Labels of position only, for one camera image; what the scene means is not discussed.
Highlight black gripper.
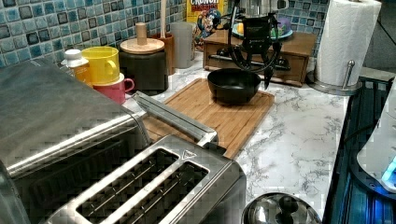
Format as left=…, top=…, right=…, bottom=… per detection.
left=229, top=15, right=282, bottom=89

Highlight teal plate with toys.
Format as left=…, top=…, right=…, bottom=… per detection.
left=232, top=18, right=292, bottom=40

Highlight steel paper towel holder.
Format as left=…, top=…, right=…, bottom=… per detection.
left=305, top=60, right=362, bottom=96

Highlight paper towel roll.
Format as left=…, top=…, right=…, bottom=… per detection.
left=316, top=0, right=381, bottom=85

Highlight silver two-slot toaster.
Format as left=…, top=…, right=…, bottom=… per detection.
left=44, top=135, right=247, bottom=224

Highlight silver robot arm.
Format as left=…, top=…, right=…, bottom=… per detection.
left=228, top=0, right=288, bottom=89

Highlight grey cup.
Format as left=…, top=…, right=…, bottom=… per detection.
left=170, top=21, right=194, bottom=69

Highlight brown utensil holder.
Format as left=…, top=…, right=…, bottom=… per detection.
left=151, top=33, right=175, bottom=76

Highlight steel pot lid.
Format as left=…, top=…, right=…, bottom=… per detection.
left=241, top=192, right=322, bottom=224

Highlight yellow mug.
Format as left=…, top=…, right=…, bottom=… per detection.
left=82, top=46, right=120, bottom=85

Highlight wooden utensil handle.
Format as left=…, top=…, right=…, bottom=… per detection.
left=160, top=0, right=166, bottom=39

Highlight black canister with wooden lid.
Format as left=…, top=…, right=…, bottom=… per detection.
left=119, top=22, right=168, bottom=95

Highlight wooden drawer box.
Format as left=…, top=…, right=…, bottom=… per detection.
left=203, top=31, right=317, bottom=87

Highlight pink mug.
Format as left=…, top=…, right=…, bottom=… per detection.
left=93, top=73, right=134, bottom=105

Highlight stainless steel toaster oven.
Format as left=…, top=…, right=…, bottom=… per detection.
left=0, top=59, right=219, bottom=224

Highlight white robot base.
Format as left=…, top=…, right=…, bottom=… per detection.
left=357, top=80, right=396, bottom=193

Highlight black bowl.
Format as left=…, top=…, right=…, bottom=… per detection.
left=207, top=68, right=262, bottom=105

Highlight white-capped spice bottle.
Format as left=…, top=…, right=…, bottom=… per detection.
left=62, top=49, right=92, bottom=87

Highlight bamboo cutting board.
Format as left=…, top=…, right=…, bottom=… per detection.
left=164, top=78, right=275, bottom=159

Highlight cereal box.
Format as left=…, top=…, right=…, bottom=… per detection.
left=186, top=0, right=230, bottom=51

